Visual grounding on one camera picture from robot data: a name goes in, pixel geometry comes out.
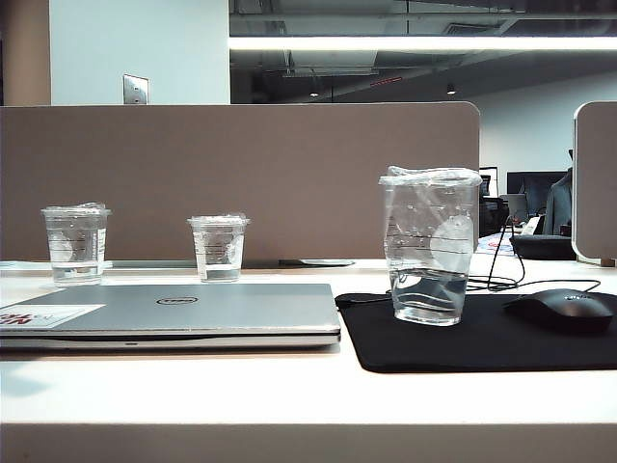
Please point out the long linear ceiling light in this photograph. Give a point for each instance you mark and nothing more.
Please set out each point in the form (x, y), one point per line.
(385, 43)

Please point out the clear plastic cup white label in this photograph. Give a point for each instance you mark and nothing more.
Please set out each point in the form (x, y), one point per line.
(73, 241)

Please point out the colourful printed papers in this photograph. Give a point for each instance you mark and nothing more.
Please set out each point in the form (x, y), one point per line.
(494, 246)

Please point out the black mouse pad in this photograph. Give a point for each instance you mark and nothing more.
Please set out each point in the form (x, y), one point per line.
(385, 347)

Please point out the silver Dell laptop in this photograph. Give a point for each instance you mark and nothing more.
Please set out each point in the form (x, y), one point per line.
(217, 313)

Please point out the flat grey desk plate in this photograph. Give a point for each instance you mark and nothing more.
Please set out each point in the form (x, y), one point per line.
(328, 262)

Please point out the black computer mouse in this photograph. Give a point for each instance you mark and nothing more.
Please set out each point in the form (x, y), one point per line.
(559, 311)

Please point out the metal wall switch plate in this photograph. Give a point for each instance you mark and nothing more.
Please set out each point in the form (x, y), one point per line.
(135, 89)

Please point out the tall clear plastic cup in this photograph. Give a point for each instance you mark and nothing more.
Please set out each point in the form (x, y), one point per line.
(424, 308)

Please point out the small clear plastic cup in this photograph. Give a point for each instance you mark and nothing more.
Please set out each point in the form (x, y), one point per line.
(218, 273)

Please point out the brown divider white edge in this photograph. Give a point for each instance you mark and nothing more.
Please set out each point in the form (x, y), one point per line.
(598, 193)

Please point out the grey jacket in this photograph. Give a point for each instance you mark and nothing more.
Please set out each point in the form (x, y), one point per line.
(559, 207)

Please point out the wide brown desk divider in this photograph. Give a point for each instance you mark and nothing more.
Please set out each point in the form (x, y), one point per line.
(193, 159)

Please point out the black round pouch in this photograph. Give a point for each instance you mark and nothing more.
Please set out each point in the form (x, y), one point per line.
(542, 246)

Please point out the red LED ceiling sign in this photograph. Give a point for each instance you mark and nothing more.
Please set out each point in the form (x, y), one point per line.
(386, 82)

